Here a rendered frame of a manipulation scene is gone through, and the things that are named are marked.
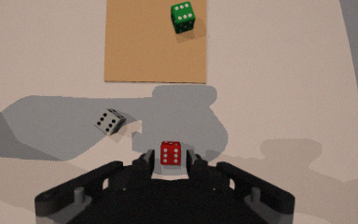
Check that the red die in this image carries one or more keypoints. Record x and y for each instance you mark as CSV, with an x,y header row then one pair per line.
x,y
170,153

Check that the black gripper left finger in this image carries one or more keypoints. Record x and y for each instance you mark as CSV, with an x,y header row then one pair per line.
x,y
61,203

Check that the tan flat mat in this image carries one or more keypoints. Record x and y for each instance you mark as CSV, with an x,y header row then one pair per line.
x,y
141,44

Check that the white die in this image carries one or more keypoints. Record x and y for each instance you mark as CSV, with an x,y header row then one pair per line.
x,y
109,121

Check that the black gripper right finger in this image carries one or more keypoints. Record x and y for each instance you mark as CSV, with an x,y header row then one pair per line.
x,y
275,205

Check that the green die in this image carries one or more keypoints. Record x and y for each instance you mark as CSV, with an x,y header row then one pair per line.
x,y
183,17

